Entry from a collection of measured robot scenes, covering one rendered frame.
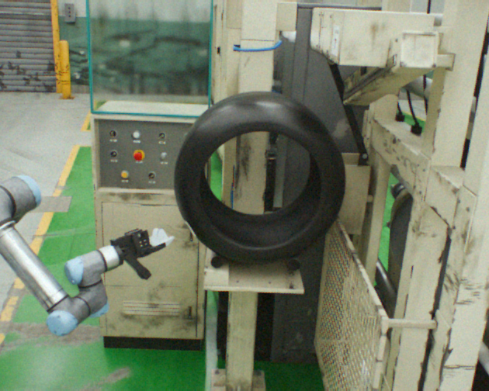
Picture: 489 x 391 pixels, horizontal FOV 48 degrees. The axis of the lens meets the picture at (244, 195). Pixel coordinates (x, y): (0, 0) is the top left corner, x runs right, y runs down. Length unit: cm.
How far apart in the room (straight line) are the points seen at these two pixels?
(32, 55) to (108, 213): 856
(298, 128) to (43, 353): 195
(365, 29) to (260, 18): 67
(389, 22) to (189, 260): 165
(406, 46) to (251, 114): 55
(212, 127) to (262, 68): 46
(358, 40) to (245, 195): 95
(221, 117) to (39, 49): 944
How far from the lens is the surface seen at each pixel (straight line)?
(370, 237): 235
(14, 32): 1116
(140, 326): 300
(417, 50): 151
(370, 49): 157
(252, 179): 225
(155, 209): 269
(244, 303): 249
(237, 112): 179
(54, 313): 165
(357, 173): 222
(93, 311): 173
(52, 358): 311
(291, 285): 206
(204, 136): 180
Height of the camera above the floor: 179
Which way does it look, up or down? 19 degrees down
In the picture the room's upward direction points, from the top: 3 degrees clockwise
